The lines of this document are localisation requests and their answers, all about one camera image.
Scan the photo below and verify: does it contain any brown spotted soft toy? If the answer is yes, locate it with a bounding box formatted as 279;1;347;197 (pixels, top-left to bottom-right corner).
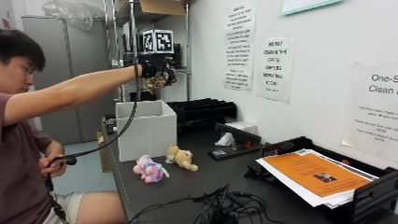
142;71;170;95

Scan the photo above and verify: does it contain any black glove cable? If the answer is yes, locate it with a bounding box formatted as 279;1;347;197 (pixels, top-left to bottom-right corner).
44;63;142;193

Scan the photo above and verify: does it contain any the person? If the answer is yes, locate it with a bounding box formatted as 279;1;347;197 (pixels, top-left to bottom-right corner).
0;28;144;224

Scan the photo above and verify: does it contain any white marker cube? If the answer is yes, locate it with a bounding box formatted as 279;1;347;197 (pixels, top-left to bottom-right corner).
141;29;176;54

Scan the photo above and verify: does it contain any black file organizer rack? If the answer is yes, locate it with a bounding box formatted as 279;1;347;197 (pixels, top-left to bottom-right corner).
165;97;238;133

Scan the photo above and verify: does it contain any white fabric storage box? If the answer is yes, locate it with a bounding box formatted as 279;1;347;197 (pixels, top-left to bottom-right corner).
114;99;180;162

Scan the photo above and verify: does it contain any tall white printed notice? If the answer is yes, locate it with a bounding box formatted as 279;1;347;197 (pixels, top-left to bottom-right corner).
222;2;257;92

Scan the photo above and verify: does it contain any cardboard box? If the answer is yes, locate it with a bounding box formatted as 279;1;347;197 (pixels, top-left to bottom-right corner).
113;0;186;17

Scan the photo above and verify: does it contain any pink and blue soft toy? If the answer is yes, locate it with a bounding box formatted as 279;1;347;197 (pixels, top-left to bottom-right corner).
132;154;170;184

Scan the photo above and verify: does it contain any grey metal cabinet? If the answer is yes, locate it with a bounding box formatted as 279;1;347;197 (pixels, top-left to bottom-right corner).
21;15;122;146

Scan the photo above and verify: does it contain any white crumpled tissue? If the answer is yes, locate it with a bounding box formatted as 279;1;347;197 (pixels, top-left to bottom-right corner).
214;132;237;147

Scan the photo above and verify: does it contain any white notice with short lines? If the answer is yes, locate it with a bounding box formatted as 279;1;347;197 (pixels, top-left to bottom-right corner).
256;36;295;105

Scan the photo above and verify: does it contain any black stapler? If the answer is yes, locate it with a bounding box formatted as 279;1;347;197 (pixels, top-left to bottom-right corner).
206;122;263;161

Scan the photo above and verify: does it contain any tan teddy bear soft toy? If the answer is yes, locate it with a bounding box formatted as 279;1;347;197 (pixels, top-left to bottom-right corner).
164;145;200;173

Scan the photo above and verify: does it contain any clear plastic bag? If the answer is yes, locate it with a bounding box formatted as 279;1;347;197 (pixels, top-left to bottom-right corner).
41;0;106;32

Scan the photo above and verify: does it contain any teal framed whiteboard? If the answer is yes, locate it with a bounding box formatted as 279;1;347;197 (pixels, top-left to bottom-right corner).
281;0;346;17

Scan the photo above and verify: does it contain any orange paper sheet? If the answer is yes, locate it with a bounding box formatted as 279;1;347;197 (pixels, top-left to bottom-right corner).
262;152;373;198

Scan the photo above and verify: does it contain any stack of white papers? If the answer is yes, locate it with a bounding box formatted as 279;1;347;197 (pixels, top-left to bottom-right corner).
256;148;381;209

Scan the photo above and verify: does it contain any large white notice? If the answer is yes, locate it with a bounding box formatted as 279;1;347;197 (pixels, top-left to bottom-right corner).
341;61;398;163

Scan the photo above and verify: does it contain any black paper tray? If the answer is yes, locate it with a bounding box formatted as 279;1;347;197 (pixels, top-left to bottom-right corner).
242;135;398;224

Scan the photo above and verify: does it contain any metal wire shelf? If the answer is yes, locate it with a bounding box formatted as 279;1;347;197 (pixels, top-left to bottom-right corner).
104;0;193;102

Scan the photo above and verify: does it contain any tangle of black cables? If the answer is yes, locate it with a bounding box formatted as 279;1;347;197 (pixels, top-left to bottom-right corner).
126;184;287;224

